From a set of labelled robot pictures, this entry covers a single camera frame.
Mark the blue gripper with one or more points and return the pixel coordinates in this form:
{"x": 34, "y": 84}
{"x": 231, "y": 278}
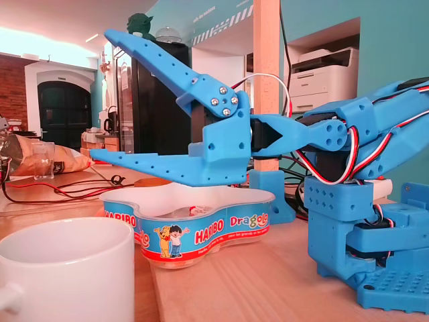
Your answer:
{"x": 224, "y": 142}

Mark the blue 3D-printed robot arm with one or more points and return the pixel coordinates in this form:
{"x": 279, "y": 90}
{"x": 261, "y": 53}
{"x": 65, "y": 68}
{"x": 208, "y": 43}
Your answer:
{"x": 362, "y": 114}

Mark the clear glass dome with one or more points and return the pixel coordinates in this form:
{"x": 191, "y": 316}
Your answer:
{"x": 169, "y": 35}

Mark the green Yoda figurine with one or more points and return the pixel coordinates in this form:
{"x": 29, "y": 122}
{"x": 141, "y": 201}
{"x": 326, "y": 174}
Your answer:
{"x": 139, "y": 23}

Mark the black fridge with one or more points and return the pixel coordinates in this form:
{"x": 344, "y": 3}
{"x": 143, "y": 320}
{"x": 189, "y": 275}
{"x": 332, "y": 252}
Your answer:
{"x": 151, "y": 117}

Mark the wooden crates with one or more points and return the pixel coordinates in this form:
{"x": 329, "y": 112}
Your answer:
{"x": 100, "y": 144}

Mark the black kettle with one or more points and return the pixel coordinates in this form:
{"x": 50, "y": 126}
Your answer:
{"x": 109, "y": 122}

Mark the red white wrapped candy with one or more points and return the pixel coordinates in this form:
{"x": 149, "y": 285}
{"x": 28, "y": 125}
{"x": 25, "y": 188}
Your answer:
{"x": 196, "y": 211}

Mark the crumpled chips bag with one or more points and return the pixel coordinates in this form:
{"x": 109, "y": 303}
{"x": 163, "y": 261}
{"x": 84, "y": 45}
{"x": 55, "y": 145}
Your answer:
{"x": 67, "y": 161}

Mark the clear Haribo candy tub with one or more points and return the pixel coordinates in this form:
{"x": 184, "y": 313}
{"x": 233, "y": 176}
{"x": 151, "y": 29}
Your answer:
{"x": 207, "y": 231}

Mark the black arched door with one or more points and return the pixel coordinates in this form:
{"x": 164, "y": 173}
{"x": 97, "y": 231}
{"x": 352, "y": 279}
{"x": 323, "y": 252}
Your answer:
{"x": 63, "y": 114}

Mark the clear drinking glass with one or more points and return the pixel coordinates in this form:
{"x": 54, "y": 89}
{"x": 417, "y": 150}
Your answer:
{"x": 43, "y": 161}

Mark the white ceramic mug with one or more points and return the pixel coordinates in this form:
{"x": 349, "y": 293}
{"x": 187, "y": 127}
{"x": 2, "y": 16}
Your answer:
{"x": 67, "y": 268}

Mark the light wooden base board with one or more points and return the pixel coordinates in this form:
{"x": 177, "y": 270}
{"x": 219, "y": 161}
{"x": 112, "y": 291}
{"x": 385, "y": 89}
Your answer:
{"x": 251, "y": 285}

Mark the white office printer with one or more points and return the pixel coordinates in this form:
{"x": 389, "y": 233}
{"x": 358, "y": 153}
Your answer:
{"x": 321, "y": 80}

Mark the white power strip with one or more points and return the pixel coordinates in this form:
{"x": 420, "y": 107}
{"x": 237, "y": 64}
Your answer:
{"x": 382, "y": 189}

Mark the wooden post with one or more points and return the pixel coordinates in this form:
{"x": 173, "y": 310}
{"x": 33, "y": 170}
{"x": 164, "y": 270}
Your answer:
{"x": 266, "y": 40}

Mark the blue post base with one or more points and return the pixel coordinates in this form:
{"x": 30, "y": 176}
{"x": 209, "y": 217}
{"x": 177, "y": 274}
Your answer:
{"x": 268, "y": 191}

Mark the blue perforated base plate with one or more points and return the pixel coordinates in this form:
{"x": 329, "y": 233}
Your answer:
{"x": 395, "y": 292}

